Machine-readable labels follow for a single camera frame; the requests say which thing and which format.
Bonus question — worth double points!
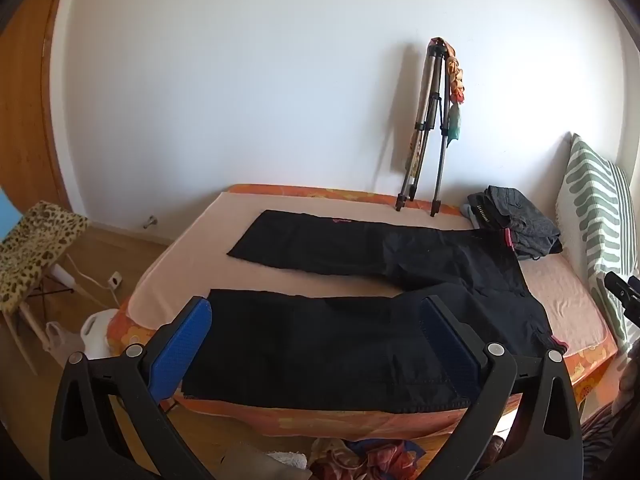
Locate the white towel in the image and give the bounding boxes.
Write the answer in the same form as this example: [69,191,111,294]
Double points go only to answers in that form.
[265,450,308,471]

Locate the black pants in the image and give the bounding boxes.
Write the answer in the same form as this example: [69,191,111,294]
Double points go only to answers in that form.
[181,209,571,411]

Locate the wooden wardrobe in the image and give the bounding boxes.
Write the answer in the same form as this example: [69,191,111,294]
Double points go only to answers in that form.
[0,0,86,211]

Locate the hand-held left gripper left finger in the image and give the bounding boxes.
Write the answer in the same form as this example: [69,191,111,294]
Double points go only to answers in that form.
[48,296,216,480]

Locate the colourful crumpled cloth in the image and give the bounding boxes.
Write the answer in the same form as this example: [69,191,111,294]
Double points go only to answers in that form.
[310,437,426,480]

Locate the leopard print stool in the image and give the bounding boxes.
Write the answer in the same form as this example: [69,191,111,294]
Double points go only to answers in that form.
[0,201,91,376]

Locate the translucent plastic bag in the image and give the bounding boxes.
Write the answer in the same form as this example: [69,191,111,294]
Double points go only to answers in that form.
[45,321,83,361]

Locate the green striped white pillow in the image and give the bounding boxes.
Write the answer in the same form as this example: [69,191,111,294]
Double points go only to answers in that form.
[556,133,638,356]

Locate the blue board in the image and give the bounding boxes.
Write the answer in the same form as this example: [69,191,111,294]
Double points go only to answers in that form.
[0,185,23,233]

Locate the folded metal tripod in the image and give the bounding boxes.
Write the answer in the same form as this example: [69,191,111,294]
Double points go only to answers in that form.
[396,42,453,217]

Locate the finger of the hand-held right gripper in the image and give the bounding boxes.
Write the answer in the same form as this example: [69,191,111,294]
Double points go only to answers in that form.
[603,271,640,318]

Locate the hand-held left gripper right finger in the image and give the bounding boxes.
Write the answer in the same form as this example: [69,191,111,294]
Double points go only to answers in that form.
[420,294,584,480]

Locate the white power cable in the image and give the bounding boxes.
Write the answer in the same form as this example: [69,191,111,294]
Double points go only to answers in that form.
[50,255,123,311]

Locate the beige blanket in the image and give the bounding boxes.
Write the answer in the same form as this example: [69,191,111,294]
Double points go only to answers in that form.
[127,192,613,356]

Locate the white plastic container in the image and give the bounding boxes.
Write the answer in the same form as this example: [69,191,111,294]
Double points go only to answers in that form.
[80,310,122,361]

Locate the grey clothes pile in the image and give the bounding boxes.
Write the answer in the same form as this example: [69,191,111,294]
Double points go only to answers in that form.
[460,186,564,261]

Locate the person's striped clothing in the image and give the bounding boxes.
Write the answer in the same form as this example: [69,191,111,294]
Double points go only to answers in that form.
[580,400,640,480]

